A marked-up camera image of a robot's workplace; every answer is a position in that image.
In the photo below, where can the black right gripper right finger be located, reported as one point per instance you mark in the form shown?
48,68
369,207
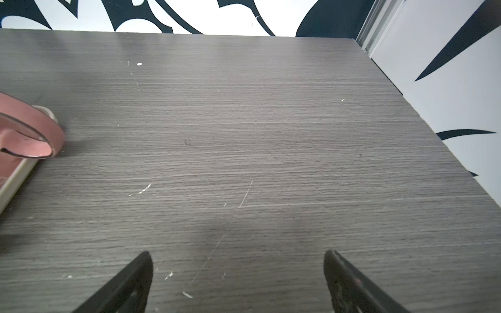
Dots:
352,291

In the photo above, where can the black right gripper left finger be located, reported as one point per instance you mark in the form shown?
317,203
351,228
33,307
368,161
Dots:
127,291

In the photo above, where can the pink patterned mug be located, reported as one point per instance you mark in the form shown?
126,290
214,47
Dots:
26,133

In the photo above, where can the beige plastic tray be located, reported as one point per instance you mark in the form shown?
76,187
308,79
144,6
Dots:
14,182

